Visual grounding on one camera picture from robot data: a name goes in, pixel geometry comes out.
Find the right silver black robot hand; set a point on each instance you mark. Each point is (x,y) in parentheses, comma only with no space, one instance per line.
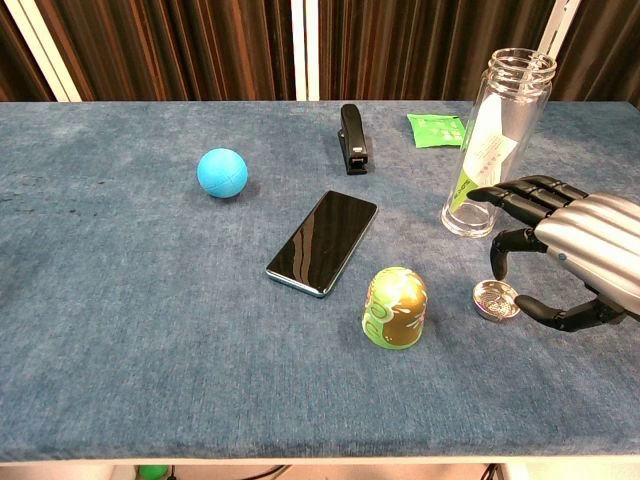
(590,235)

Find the clear glass bottle cup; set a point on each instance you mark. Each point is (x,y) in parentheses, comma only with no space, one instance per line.
(462,222)

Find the white green paper tea bag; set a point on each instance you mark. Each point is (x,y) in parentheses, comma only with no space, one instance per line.
(487,145)

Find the green foil packet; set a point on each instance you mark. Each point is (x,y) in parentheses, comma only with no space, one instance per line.
(432,130)

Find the dark brown curtain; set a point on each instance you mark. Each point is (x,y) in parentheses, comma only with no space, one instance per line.
(410,50)
(20,65)
(175,50)
(605,45)

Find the green gold dome toy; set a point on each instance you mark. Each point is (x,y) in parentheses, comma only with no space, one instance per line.
(397,310)

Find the black stapler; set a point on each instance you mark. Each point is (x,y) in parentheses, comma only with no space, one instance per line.
(352,142)

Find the black smartphone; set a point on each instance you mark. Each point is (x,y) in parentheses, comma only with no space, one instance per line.
(322,242)

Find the blue ball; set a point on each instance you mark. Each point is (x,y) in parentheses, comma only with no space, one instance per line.
(222,172)

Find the blue table cloth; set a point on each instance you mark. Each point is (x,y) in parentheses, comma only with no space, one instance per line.
(150,300)

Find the bright green object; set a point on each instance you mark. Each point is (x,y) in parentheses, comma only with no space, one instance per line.
(152,472)

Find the white frame post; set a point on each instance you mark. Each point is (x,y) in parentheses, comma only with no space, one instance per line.
(305,50)
(42,50)
(557,25)

